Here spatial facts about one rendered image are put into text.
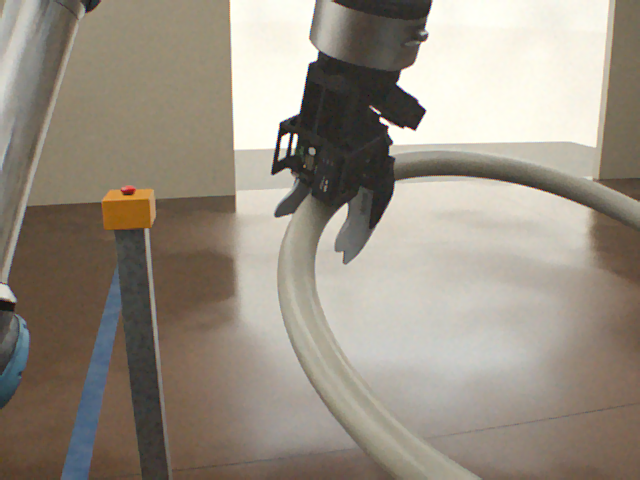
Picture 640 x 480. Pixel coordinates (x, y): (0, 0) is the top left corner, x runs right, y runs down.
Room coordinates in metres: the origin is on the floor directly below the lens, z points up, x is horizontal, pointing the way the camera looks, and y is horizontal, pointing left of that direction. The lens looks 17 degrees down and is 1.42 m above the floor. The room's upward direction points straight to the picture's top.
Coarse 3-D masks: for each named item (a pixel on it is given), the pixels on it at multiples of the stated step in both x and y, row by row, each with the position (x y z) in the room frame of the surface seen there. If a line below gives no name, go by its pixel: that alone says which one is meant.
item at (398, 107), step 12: (396, 84) 0.55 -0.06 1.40; (384, 96) 0.54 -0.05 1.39; (396, 96) 0.56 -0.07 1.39; (408, 96) 0.58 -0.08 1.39; (384, 108) 0.55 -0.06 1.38; (396, 108) 0.57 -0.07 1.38; (408, 108) 0.59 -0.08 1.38; (420, 108) 0.61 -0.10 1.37; (396, 120) 0.61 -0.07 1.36; (408, 120) 0.60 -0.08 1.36; (420, 120) 0.62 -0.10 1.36
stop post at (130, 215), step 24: (120, 192) 1.60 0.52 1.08; (144, 192) 1.60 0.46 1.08; (120, 216) 1.52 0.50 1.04; (144, 216) 1.53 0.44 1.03; (120, 240) 1.54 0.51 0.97; (144, 240) 1.55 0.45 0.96; (120, 264) 1.54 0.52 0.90; (144, 264) 1.55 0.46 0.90; (120, 288) 1.54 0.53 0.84; (144, 288) 1.55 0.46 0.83; (144, 312) 1.55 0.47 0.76; (144, 336) 1.54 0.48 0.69; (144, 360) 1.54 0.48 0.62; (144, 384) 1.54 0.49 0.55; (144, 408) 1.54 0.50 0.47; (144, 432) 1.54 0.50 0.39; (144, 456) 1.54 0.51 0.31; (168, 456) 1.59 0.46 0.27
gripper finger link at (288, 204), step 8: (296, 184) 0.58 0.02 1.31; (288, 192) 0.58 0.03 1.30; (296, 192) 0.59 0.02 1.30; (304, 192) 0.61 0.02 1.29; (280, 200) 0.58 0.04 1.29; (288, 200) 0.59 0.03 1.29; (296, 200) 0.60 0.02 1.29; (280, 208) 0.58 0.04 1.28; (288, 208) 0.60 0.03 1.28; (296, 208) 0.61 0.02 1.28; (280, 216) 0.59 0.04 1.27
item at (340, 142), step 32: (320, 64) 0.50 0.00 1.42; (320, 96) 0.53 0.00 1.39; (352, 96) 0.50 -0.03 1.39; (288, 128) 0.52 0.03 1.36; (320, 128) 0.51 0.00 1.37; (352, 128) 0.54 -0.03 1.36; (384, 128) 0.55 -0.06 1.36; (288, 160) 0.54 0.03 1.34; (320, 160) 0.52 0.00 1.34; (352, 160) 0.50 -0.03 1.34; (320, 192) 0.52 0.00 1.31; (352, 192) 0.53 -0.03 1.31
